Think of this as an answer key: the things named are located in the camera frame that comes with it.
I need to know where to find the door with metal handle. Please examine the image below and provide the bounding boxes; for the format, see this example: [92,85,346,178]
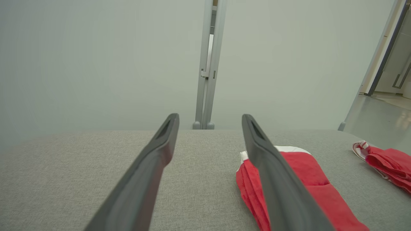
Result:
[364,0,411,97]

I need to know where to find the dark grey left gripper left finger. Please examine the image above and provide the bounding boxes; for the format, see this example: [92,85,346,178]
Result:
[84,113,180,231]

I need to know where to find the grey partition post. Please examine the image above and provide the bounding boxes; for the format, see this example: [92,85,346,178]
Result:
[337,0,406,132]
[192,0,228,130]

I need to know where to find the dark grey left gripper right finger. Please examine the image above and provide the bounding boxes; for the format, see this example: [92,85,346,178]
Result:
[242,114,336,231]

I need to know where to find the grey fabric sofa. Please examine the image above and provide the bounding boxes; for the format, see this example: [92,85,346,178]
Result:
[0,129,411,231]

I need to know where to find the red basketball jersey white sleeves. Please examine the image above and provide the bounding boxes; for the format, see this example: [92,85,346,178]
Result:
[236,146,370,231]

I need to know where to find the red shorts with white stripe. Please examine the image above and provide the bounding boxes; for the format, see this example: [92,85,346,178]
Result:
[352,140,411,195]

